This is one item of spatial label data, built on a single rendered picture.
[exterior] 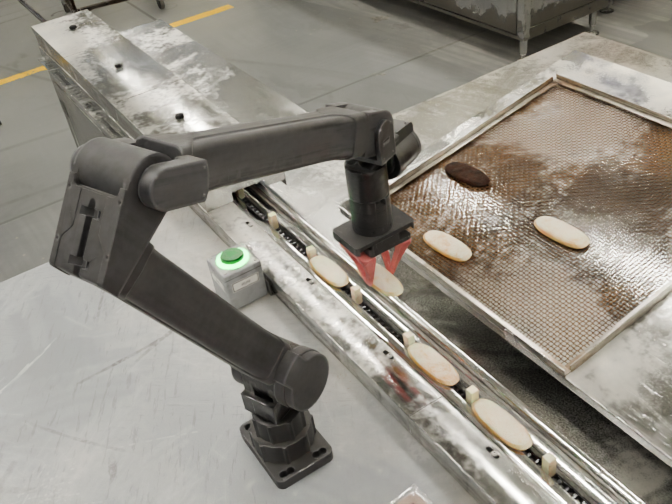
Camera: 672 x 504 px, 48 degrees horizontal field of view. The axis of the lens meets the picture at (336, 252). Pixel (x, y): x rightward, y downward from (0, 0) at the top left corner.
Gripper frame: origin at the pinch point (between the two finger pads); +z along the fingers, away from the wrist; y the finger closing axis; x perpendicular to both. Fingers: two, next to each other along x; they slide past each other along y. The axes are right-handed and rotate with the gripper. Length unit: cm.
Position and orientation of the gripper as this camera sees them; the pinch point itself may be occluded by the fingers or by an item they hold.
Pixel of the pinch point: (379, 274)
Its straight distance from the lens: 113.3
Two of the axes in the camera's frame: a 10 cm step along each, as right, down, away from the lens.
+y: 8.3, -4.2, 3.7
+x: -5.5, -4.6, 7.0
